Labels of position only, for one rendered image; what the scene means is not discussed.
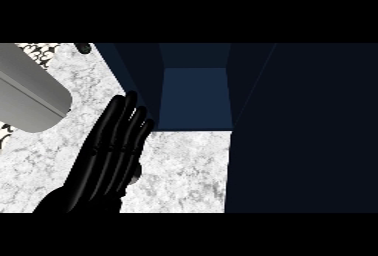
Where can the dark bottle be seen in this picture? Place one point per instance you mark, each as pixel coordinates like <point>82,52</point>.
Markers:
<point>83,48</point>

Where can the dark blue cabinet door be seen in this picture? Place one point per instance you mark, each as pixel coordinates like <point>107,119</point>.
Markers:
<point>305,133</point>

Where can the dark blue open cabinet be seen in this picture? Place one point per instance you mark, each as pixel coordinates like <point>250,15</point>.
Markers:
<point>194,96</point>

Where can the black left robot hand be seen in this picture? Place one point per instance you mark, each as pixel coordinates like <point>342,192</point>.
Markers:
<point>101,160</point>

